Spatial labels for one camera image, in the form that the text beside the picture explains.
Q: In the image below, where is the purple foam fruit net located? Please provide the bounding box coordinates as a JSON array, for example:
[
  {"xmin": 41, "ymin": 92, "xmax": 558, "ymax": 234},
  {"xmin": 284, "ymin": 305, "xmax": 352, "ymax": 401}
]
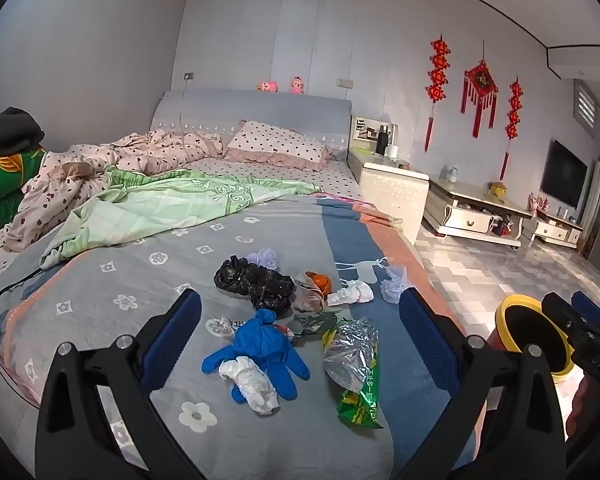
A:
[
  {"xmin": 380, "ymin": 265, "xmax": 417, "ymax": 307},
  {"xmin": 247, "ymin": 247, "xmax": 280, "ymax": 269}
]

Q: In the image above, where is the white standing air conditioner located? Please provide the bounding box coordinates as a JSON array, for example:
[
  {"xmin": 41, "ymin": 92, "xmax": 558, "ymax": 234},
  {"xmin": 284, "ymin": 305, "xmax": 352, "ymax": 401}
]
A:
[{"xmin": 580, "ymin": 160, "xmax": 600, "ymax": 258}]

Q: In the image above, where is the folded green blanket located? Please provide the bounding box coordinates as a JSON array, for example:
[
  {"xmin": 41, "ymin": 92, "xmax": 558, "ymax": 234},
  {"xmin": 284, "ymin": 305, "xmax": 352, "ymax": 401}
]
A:
[{"xmin": 0, "ymin": 145, "xmax": 47, "ymax": 242}]

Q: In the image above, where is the white low side cabinet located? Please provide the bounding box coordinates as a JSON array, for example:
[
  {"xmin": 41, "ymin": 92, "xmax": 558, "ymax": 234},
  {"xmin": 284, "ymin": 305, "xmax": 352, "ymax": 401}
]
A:
[{"xmin": 522, "ymin": 207, "xmax": 586, "ymax": 249}]

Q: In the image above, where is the green patterned quilt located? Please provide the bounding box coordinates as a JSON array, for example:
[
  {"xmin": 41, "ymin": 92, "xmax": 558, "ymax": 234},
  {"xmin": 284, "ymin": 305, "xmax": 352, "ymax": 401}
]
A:
[{"xmin": 40, "ymin": 166, "xmax": 323, "ymax": 268}]

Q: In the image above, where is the orange peel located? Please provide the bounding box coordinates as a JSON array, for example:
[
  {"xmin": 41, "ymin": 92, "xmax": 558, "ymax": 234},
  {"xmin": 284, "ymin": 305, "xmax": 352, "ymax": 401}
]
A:
[{"xmin": 305, "ymin": 271, "xmax": 333, "ymax": 295}]

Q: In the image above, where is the silver green snack packet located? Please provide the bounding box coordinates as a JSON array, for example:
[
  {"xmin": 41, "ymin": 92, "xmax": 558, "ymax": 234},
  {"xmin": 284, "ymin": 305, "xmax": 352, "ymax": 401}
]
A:
[{"xmin": 322, "ymin": 316, "xmax": 384, "ymax": 430}]

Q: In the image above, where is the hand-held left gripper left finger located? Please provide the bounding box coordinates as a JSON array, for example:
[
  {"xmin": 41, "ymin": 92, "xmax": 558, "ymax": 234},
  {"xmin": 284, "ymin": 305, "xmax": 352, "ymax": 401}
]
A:
[{"xmin": 35, "ymin": 288, "xmax": 203, "ymax": 480}]

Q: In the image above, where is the person's right hand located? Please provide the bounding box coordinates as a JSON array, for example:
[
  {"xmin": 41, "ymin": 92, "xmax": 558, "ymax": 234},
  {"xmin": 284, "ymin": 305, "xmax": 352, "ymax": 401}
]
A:
[{"xmin": 566, "ymin": 375, "xmax": 600, "ymax": 443}]

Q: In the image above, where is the yellow rimmed waste bin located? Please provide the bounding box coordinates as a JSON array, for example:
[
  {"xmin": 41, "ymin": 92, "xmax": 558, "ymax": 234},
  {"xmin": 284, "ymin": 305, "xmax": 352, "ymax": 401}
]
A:
[{"xmin": 495, "ymin": 294, "xmax": 577, "ymax": 386}]

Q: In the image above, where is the grey deer print blanket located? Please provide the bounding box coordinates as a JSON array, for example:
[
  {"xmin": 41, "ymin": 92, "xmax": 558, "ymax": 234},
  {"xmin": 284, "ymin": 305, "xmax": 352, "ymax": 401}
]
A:
[{"xmin": 0, "ymin": 192, "xmax": 481, "ymax": 480}]

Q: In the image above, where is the crumpled white tissue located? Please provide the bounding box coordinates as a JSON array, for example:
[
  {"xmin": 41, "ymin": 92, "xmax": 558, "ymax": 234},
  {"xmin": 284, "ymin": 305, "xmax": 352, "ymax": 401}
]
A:
[{"xmin": 218, "ymin": 356, "xmax": 281, "ymax": 415}]

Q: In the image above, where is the white printed wrapper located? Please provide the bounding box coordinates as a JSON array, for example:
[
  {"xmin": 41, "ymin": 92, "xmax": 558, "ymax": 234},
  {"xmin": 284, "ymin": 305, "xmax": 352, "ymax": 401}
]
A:
[{"xmin": 217, "ymin": 316, "xmax": 247, "ymax": 337}]

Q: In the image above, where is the window with blinds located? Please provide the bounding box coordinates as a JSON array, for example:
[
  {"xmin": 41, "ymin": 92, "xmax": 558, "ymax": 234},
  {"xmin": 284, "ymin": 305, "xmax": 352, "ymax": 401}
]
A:
[{"xmin": 572, "ymin": 80, "xmax": 600, "ymax": 138}]

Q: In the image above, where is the pale pink cloth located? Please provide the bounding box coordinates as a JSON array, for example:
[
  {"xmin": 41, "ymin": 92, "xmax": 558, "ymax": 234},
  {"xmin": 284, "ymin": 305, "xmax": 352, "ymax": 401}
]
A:
[{"xmin": 327, "ymin": 280, "xmax": 375, "ymax": 307}]

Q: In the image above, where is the dark folded cloth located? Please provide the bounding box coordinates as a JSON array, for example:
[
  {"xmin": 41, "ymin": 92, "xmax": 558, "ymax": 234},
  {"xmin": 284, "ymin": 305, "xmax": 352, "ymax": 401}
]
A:
[{"xmin": 0, "ymin": 107, "xmax": 46, "ymax": 159}]

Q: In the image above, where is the pink dotted pillow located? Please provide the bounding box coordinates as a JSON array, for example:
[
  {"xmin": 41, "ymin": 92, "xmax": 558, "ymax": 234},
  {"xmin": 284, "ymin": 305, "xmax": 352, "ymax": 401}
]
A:
[{"xmin": 222, "ymin": 120, "xmax": 333, "ymax": 171}]

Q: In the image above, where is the pink dotted duvet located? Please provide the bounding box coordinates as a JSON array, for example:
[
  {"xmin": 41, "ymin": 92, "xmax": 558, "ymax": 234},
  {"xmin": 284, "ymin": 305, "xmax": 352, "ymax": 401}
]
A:
[{"xmin": 2, "ymin": 129, "xmax": 226, "ymax": 253}]

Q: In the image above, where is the red diamond knot ornament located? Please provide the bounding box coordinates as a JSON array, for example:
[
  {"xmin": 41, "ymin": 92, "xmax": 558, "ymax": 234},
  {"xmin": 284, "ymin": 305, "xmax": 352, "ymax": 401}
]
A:
[{"xmin": 461, "ymin": 60, "xmax": 499, "ymax": 139}]

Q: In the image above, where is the black wall television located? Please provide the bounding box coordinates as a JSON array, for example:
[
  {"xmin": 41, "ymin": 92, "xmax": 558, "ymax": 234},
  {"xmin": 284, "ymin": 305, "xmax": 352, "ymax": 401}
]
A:
[{"xmin": 540, "ymin": 140, "xmax": 589, "ymax": 209}]

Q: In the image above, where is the framed picture stand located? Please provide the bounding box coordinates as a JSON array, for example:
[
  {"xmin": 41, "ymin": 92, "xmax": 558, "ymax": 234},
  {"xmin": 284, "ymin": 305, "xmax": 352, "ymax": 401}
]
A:
[{"xmin": 351, "ymin": 115, "xmax": 399, "ymax": 153}]

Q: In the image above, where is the grey upholstered headboard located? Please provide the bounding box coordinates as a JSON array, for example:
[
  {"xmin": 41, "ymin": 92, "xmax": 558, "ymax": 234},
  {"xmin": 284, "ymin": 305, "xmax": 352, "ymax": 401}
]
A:
[{"xmin": 151, "ymin": 89, "xmax": 353, "ymax": 148}]

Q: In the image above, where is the crumpled pinkish plastic bag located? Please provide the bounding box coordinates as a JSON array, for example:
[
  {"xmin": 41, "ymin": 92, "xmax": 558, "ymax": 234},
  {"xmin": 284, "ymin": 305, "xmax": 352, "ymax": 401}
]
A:
[{"xmin": 290, "ymin": 274, "xmax": 327, "ymax": 314}]

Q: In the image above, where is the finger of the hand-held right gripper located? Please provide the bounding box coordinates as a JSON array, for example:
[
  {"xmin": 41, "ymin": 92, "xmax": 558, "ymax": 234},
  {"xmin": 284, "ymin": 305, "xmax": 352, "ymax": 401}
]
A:
[
  {"xmin": 571, "ymin": 290, "xmax": 600, "ymax": 327},
  {"xmin": 541, "ymin": 291, "xmax": 583, "ymax": 333}
]

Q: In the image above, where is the blue rubber glove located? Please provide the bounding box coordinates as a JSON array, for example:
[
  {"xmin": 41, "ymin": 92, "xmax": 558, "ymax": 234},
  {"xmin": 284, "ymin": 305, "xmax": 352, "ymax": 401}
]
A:
[{"xmin": 201, "ymin": 308, "xmax": 311, "ymax": 404}]

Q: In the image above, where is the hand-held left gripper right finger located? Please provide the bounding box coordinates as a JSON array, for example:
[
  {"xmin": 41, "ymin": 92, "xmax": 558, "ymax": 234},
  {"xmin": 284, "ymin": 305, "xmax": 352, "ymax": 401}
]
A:
[{"xmin": 395, "ymin": 290, "xmax": 568, "ymax": 480}]

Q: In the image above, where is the black plastic bag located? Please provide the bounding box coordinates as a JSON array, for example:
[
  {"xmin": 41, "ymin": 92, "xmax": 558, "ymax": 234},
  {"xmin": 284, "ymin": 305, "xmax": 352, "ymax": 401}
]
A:
[{"xmin": 214, "ymin": 255, "xmax": 296, "ymax": 312}]

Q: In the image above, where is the crumpled green clear wrapper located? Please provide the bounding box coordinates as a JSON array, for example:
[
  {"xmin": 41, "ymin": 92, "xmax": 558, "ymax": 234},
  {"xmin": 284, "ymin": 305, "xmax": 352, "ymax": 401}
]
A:
[{"xmin": 292, "ymin": 310, "xmax": 343, "ymax": 346}]

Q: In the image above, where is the white bedside cabinet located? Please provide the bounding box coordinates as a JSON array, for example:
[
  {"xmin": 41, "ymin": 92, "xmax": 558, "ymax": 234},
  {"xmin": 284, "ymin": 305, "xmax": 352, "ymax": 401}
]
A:
[{"xmin": 347, "ymin": 147, "xmax": 431, "ymax": 247}]

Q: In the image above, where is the pink floral blanket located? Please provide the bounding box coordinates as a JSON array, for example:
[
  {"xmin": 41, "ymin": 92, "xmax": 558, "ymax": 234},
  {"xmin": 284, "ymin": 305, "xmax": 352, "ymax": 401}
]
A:
[{"xmin": 327, "ymin": 197, "xmax": 381, "ymax": 212}]

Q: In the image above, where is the white low tv table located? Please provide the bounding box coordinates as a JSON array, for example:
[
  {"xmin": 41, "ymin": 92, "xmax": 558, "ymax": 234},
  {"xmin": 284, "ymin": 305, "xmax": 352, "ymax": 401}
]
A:
[{"xmin": 424, "ymin": 177, "xmax": 533, "ymax": 250}]

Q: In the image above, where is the black cable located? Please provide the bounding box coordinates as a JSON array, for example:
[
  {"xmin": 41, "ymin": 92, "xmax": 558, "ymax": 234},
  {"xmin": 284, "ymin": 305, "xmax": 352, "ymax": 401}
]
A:
[{"xmin": 0, "ymin": 269, "xmax": 48, "ymax": 366}]

